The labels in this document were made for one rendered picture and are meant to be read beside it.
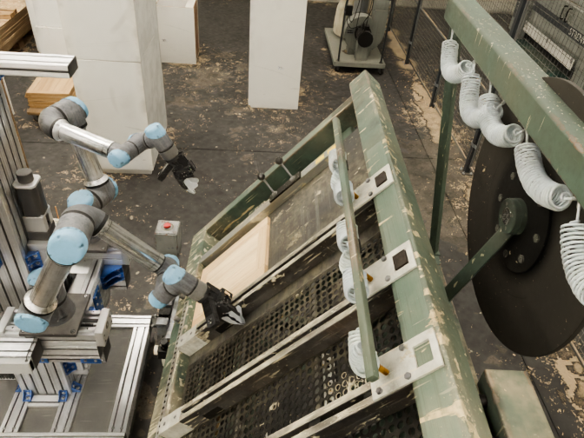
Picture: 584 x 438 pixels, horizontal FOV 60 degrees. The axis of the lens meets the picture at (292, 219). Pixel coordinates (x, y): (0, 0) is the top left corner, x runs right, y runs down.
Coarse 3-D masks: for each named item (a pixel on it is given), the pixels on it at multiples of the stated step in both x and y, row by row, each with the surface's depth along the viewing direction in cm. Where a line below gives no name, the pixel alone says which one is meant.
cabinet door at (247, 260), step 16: (240, 240) 242; (256, 240) 229; (224, 256) 245; (240, 256) 232; (256, 256) 219; (208, 272) 249; (224, 272) 235; (240, 272) 223; (256, 272) 210; (224, 288) 226; (240, 288) 214
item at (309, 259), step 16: (336, 176) 159; (368, 192) 163; (368, 208) 166; (368, 224) 171; (320, 240) 176; (336, 240) 175; (288, 256) 187; (304, 256) 180; (320, 256) 180; (272, 272) 190; (288, 272) 185; (304, 272) 185; (256, 288) 191; (272, 288) 190; (240, 304) 196; (256, 304) 196; (192, 336) 209; (208, 336) 208; (192, 352) 215
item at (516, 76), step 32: (448, 0) 205; (480, 32) 171; (480, 64) 169; (512, 64) 148; (448, 96) 226; (512, 96) 145; (544, 96) 132; (448, 128) 236; (544, 128) 127; (576, 128) 119; (576, 160) 113; (576, 192) 112; (480, 256) 158; (448, 288) 167
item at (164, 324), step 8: (176, 296) 261; (176, 304) 257; (160, 312) 249; (168, 312) 250; (160, 320) 246; (168, 320) 246; (160, 328) 246; (168, 328) 245; (168, 336) 241; (160, 344) 233; (168, 344) 234; (160, 352) 234
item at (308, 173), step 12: (324, 156) 219; (312, 168) 222; (324, 168) 222; (300, 180) 226; (288, 192) 230; (264, 204) 239; (276, 204) 234; (252, 216) 241; (264, 216) 239; (240, 228) 244; (252, 228) 243; (228, 240) 248; (216, 252) 253; (204, 264) 259
